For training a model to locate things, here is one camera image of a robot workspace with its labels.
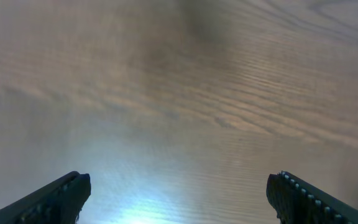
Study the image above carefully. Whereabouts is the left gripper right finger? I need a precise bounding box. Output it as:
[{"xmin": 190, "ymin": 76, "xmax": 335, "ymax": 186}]
[{"xmin": 266, "ymin": 170, "xmax": 358, "ymax": 224}]

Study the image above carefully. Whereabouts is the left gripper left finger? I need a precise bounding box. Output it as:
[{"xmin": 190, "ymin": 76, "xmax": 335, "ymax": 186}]
[{"xmin": 0, "ymin": 171, "xmax": 91, "ymax": 224}]

